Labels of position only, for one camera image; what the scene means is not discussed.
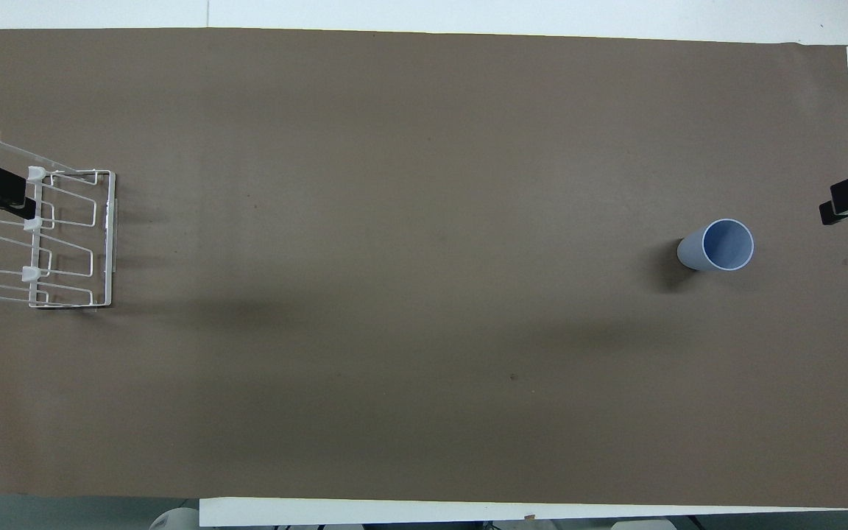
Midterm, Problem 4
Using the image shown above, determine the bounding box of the light blue cup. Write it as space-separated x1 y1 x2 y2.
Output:
676 218 755 274

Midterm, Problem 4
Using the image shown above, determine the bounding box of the white wire cup holder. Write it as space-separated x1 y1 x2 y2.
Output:
0 129 118 312

